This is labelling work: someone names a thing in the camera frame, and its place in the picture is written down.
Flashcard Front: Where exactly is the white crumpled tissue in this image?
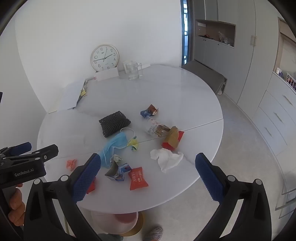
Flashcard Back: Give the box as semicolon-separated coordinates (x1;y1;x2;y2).
150;148;184;174

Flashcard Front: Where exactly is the red snack packet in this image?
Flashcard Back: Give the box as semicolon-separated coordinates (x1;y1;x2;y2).
128;166;149;191

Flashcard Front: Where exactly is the tall grey cabinet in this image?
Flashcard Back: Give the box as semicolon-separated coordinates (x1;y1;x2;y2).
192;0;281;112

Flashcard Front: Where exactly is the clear plastic wrapper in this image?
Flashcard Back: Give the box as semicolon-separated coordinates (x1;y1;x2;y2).
145;119;171;138

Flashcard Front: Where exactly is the blue brown crumpled wrapper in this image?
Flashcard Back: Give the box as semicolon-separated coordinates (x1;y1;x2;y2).
140;104;159;120

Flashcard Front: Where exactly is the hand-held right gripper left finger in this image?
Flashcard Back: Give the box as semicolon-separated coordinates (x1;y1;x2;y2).
23;152;102;241

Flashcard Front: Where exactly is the white pink table pedestal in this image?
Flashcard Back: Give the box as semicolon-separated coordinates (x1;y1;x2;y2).
90;210;144;237

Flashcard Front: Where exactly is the blue face mask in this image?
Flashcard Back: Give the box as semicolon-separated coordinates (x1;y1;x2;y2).
99;127;137;169

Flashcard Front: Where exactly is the round wall clock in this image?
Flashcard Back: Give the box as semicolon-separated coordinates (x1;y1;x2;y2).
90;44;120;72

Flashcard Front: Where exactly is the small red wrapper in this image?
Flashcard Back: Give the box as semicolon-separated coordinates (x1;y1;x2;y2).
86;177;97;194

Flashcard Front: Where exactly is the glass pitcher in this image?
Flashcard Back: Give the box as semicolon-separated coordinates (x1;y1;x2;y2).
125;62;143;81

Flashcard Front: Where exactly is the transparent chair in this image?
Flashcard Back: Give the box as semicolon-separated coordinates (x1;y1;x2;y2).
275;171;296;219

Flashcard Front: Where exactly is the dark window frame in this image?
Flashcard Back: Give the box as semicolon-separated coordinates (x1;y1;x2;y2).
181;0;194;67

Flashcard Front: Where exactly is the clear plastic bag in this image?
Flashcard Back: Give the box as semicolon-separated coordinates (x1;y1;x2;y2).
217;31;232;46

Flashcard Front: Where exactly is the grey chair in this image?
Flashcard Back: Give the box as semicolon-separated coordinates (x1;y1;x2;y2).
181;61;226;95

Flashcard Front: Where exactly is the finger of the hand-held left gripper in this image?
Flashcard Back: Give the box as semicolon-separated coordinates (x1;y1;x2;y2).
0;144;59;168
0;142;32;160

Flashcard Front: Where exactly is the person's left hand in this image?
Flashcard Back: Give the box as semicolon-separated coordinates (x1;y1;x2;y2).
8;183;25;227

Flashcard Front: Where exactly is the yellow green wrapper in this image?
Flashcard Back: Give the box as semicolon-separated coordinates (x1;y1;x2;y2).
127;137;139;152

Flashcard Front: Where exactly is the white paper sheet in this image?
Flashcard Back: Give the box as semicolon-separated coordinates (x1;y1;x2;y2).
55;79;86;110

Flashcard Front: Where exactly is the crumpled blue carton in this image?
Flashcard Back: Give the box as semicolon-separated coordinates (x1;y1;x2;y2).
105;154;132;182

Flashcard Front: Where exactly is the person's grey slipper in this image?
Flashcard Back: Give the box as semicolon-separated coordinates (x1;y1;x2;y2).
144;227;164;241

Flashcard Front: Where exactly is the yellow folded paper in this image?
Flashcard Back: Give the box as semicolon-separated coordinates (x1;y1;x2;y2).
77;81;88;105

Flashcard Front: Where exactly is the white card box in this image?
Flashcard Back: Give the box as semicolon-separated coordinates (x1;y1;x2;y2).
95;67;119;81

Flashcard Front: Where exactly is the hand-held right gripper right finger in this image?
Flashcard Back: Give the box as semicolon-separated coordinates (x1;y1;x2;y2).
195;152;272;241

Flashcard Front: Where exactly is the black foam net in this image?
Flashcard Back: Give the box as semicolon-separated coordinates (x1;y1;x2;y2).
99;111;131;138

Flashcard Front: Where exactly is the brown red paper box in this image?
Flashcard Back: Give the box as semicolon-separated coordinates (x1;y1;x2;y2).
161;126;185;151

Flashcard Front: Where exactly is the wooden door frame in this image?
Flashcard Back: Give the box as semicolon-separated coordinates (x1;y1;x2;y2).
273;17;296;75

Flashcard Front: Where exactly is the grey drawer unit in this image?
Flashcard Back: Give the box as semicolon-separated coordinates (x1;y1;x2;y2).
251;72;296;158

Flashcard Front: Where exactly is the wire rack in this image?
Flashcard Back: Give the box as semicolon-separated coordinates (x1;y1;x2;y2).
285;72;296;92

